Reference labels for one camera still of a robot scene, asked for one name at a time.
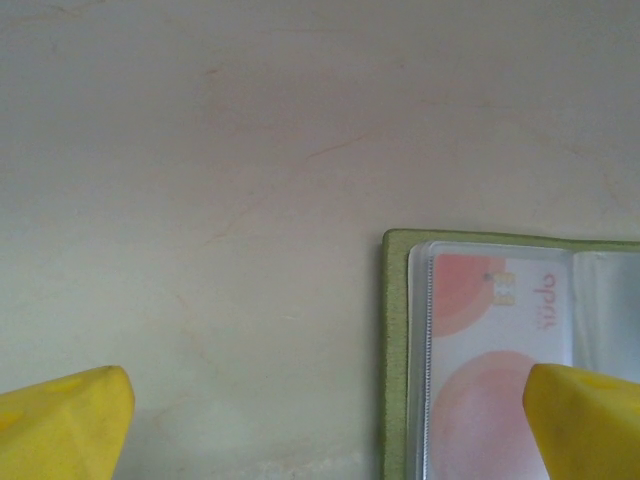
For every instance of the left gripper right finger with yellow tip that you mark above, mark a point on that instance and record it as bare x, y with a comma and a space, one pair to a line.
590, 430

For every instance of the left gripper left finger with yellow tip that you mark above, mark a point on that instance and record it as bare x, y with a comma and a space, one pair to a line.
65, 425

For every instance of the white card with red circles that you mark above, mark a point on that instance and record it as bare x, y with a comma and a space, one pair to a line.
480, 315

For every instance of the green card holder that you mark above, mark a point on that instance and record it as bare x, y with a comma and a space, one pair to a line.
397, 350

